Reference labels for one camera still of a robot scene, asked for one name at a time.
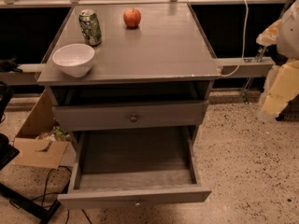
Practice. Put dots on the grey drawer cabinet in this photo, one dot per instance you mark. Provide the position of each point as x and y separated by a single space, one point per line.
165 60

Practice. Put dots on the white bowl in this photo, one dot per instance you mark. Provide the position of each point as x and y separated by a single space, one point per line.
75 60

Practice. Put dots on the green soda can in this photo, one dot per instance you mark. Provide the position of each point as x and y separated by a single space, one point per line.
90 27

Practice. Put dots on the black object at left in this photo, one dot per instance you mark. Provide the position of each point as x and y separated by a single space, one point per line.
7 151

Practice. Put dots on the red apple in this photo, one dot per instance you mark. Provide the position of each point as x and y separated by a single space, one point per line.
132 17

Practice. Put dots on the grey top drawer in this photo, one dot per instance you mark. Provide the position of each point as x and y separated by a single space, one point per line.
130 116

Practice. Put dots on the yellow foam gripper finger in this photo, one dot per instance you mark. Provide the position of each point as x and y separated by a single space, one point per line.
283 89

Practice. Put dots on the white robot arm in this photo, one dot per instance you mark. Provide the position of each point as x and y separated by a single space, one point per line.
284 33

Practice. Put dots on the cardboard box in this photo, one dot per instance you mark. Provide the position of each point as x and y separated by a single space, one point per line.
34 141

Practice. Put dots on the metal diagonal rod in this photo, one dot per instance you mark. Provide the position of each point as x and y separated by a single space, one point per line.
284 33

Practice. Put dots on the black stand base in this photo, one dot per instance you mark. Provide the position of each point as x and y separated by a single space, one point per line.
43 214

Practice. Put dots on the grey drawer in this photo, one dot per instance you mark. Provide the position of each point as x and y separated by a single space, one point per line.
134 167
130 116

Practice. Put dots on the grey metal rail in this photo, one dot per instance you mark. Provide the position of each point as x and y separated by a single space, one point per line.
243 68

